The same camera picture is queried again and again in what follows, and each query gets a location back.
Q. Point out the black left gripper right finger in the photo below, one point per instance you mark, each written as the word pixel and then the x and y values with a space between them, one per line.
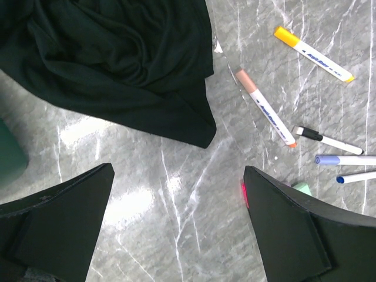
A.
pixel 301 238

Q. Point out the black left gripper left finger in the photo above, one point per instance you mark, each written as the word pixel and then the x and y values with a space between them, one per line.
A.
pixel 55 231

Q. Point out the green pastel highlighter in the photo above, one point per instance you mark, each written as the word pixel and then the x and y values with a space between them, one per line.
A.
pixel 302 187

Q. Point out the dark blue cap marker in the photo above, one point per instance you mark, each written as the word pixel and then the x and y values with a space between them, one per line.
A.
pixel 356 177

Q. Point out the light blue cap marker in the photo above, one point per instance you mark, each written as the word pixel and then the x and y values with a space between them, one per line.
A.
pixel 345 160

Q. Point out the green compartment tray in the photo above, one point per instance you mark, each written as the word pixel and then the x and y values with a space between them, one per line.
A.
pixel 13 159

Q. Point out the black cap white marker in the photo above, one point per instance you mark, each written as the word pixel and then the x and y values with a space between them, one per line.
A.
pixel 315 135

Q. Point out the peach cap white marker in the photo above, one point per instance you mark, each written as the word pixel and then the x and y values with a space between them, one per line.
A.
pixel 262 103

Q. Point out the yellow cap white marker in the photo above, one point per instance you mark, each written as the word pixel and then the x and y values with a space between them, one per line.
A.
pixel 313 55

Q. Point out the black drawstring shorts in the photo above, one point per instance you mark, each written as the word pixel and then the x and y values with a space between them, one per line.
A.
pixel 140 64

